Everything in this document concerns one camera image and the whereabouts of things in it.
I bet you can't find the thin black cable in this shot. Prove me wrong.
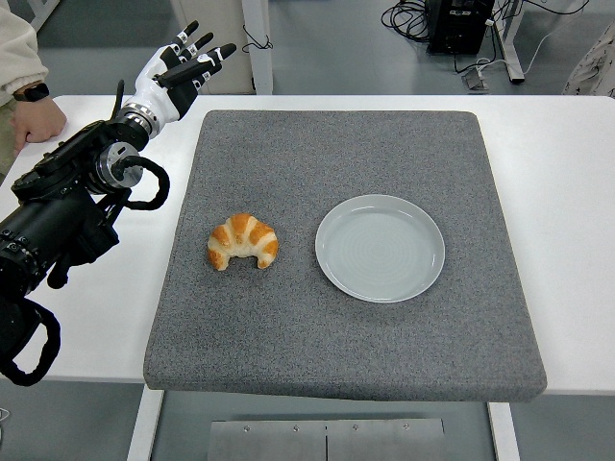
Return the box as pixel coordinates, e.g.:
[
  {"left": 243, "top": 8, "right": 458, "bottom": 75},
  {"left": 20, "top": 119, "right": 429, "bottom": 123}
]
[{"left": 241, "top": 23, "right": 275, "bottom": 54}]

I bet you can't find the grey felt mat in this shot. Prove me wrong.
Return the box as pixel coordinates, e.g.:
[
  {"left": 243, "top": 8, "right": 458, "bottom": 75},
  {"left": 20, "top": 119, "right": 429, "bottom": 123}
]
[{"left": 142, "top": 109, "right": 549, "bottom": 403}]

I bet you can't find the black cable bundle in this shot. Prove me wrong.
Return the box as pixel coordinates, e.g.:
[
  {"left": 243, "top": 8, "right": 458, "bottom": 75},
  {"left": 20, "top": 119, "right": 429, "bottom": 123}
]
[{"left": 381, "top": 0, "right": 433, "bottom": 45}]

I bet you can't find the white desk leg with foot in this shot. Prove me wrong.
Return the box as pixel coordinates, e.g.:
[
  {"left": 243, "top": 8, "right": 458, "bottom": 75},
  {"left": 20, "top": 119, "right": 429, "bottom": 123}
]
[{"left": 494, "top": 0, "right": 526, "bottom": 85}]

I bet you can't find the black computer case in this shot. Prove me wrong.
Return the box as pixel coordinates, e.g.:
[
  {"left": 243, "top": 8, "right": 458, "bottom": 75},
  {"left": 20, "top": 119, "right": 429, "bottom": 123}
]
[{"left": 426, "top": 0, "right": 496, "bottom": 55}]

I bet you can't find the white furniture piece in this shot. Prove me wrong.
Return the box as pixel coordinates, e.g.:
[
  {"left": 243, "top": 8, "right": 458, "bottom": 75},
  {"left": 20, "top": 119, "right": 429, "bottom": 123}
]
[{"left": 26, "top": 0, "right": 62, "bottom": 37}]

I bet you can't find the white upright post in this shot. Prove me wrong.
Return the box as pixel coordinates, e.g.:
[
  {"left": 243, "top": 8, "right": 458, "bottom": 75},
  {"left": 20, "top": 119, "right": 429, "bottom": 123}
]
[{"left": 239, "top": 0, "right": 275, "bottom": 96}]

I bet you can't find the black wristwatch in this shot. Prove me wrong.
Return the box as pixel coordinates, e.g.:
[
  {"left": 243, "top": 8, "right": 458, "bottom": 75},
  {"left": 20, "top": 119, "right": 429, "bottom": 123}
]
[{"left": 12, "top": 82, "right": 51, "bottom": 103}]

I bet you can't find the white table leg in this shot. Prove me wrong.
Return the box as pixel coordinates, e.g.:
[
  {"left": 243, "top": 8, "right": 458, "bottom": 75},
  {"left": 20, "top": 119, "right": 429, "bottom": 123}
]
[
  {"left": 487, "top": 400, "right": 522, "bottom": 461},
  {"left": 125, "top": 386, "right": 165, "bottom": 461}
]

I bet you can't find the person's hand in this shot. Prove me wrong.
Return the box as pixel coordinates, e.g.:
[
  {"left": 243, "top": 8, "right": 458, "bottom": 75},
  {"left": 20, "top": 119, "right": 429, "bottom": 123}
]
[{"left": 10, "top": 99, "right": 67, "bottom": 158}]

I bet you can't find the golden croissant bread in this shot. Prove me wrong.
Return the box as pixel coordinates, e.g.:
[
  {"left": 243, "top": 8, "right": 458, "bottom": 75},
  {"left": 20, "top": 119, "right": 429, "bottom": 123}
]
[{"left": 207, "top": 212, "right": 281, "bottom": 274}]

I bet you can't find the small grey floor box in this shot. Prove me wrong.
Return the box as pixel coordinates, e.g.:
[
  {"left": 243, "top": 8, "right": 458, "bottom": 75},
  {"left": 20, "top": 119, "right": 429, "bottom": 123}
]
[{"left": 461, "top": 66, "right": 490, "bottom": 91}]

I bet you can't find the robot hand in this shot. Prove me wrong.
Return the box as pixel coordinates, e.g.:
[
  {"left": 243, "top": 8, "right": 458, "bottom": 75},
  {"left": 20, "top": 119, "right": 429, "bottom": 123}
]
[{"left": 125, "top": 19, "right": 238, "bottom": 127}]

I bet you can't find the grey metal plate with screws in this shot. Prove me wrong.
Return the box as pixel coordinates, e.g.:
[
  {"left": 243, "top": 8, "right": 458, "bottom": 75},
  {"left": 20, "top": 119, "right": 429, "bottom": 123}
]
[{"left": 209, "top": 418, "right": 447, "bottom": 461}]

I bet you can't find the grey round plate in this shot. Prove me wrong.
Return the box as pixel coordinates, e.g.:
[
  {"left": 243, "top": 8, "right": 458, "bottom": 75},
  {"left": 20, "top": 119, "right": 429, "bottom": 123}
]
[{"left": 314, "top": 193, "right": 447, "bottom": 304}]

